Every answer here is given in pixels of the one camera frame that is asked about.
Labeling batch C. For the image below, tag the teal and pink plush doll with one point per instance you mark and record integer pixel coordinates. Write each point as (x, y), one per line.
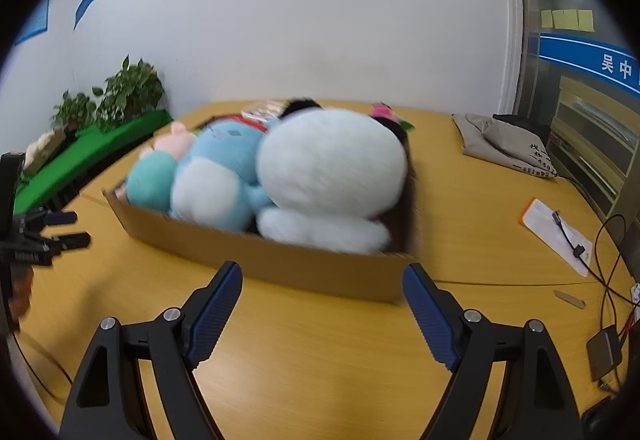
(150, 180)

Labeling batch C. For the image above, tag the cardboard box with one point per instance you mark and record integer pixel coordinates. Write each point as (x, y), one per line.
(300, 265)

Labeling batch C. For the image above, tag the person's left forearm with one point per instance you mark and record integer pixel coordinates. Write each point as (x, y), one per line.
(21, 290)

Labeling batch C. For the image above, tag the green cloth covered table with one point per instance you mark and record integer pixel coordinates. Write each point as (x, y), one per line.
(90, 149)

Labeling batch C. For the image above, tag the white paper card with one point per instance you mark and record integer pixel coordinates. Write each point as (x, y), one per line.
(545, 230)

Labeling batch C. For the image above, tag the white panda plush toy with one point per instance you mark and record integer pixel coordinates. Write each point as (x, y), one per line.
(330, 169)

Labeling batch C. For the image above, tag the grey power adapter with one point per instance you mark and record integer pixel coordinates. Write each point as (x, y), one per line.
(604, 352)

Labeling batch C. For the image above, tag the blue wall poster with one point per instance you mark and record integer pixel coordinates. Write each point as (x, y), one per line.
(36, 19)

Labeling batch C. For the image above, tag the blue plush toy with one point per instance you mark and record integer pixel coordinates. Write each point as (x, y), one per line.
(220, 169)

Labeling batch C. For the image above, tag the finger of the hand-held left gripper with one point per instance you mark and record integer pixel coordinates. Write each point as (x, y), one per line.
(62, 217)
(72, 241)

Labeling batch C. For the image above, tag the brown wooden box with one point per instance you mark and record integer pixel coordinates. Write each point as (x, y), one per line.
(42, 149)

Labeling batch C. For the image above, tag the small wooden stick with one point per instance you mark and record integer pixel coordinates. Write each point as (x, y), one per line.
(567, 298)

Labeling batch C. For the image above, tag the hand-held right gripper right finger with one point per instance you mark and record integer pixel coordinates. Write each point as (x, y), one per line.
(430, 315)

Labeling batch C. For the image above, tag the blue door sign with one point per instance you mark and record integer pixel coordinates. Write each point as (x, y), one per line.
(575, 52)

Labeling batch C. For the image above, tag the large potted green plant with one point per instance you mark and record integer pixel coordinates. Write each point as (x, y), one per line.
(130, 87)

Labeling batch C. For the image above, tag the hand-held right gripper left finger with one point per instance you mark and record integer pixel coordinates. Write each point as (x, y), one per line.
(215, 315)

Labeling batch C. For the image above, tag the grey cloth bag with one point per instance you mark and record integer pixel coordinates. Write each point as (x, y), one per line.
(500, 144)

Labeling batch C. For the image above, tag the yellow sticky note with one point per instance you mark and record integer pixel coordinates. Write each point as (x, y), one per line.
(547, 18)
(565, 18)
(585, 19)

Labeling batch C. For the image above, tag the pink plush toy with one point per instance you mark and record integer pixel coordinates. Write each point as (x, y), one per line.
(382, 111)

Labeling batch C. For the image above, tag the small potted green plant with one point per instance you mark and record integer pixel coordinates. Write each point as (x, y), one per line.
(75, 109)

